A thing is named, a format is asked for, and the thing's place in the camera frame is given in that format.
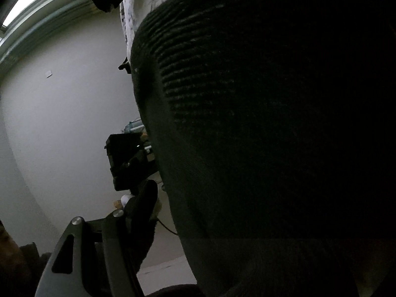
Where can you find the green rack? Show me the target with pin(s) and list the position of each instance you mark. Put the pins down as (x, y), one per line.
(136, 128)

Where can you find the white gloved left hand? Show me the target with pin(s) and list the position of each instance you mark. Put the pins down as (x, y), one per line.
(125, 199)

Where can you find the green left curtain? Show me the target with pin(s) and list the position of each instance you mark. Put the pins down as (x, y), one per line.
(46, 28)

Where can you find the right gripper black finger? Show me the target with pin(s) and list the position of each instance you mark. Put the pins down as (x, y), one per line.
(106, 262)

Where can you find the black striped sweater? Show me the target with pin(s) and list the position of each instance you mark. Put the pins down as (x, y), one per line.
(273, 122)

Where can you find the black hanging garment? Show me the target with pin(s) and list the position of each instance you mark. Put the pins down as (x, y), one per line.
(125, 66)

